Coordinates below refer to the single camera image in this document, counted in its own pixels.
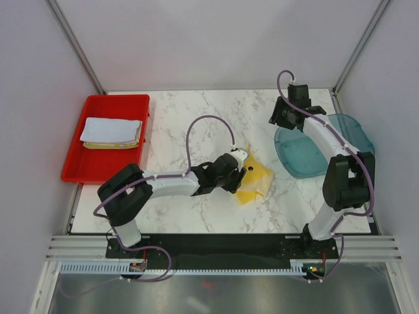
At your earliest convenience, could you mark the cream towel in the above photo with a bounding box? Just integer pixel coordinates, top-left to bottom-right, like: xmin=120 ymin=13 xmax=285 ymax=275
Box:
xmin=235 ymin=143 xmax=274 ymax=205

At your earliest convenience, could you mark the yellow patterned towel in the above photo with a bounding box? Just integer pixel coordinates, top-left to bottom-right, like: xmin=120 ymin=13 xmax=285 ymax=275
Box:
xmin=79 ymin=131 xmax=141 ymax=149

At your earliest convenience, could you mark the light blue white towel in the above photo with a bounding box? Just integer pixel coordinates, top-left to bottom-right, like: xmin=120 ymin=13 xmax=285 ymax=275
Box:
xmin=80 ymin=117 xmax=142 ymax=144

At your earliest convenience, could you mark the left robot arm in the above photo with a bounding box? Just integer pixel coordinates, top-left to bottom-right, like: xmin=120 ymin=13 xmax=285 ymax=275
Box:
xmin=97 ymin=149 xmax=249 ymax=258

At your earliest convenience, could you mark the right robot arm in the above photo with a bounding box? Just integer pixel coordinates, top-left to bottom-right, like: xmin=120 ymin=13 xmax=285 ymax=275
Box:
xmin=269 ymin=84 xmax=375 ymax=258

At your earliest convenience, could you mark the blue transparent plastic tub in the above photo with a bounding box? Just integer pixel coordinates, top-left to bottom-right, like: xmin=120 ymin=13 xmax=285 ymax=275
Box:
xmin=274 ymin=114 xmax=375 ymax=179

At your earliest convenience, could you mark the red plastic bin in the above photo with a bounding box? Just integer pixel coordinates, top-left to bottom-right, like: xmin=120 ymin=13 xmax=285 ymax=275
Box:
xmin=61 ymin=94 xmax=150 ymax=184

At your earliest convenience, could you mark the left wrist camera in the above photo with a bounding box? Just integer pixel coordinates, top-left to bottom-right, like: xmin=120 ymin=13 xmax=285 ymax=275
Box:
xmin=229 ymin=148 xmax=249 ymax=171

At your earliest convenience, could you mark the right aluminium frame post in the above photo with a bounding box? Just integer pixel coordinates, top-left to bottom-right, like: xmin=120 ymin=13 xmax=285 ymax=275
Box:
xmin=331 ymin=0 xmax=393 ymax=97

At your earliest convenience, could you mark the aluminium frame post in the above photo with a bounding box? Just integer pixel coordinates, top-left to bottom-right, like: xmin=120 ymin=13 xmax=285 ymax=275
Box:
xmin=331 ymin=0 xmax=393 ymax=97
xmin=45 ymin=0 xmax=106 ymax=95

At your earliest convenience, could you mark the aluminium front rail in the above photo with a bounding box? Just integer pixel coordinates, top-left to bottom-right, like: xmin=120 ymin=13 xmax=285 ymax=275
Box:
xmin=46 ymin=235 xmax=402 ymax=262

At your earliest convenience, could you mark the white cable duct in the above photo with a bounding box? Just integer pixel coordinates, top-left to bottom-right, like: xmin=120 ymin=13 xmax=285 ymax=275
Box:
xmin=60 ymin=261 xmax=306 ymax=276

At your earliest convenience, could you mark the left aluminium frame post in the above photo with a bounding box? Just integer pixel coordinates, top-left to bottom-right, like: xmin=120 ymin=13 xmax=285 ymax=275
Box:
xmin=45 ymin=0 xmax=106 ymax=95

